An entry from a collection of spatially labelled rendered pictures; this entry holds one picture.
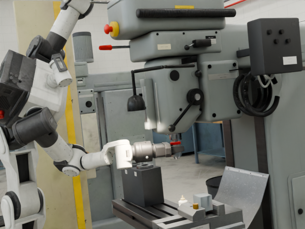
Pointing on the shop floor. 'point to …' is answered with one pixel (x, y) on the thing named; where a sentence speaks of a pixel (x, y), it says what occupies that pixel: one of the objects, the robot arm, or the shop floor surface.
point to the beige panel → (72, 220)
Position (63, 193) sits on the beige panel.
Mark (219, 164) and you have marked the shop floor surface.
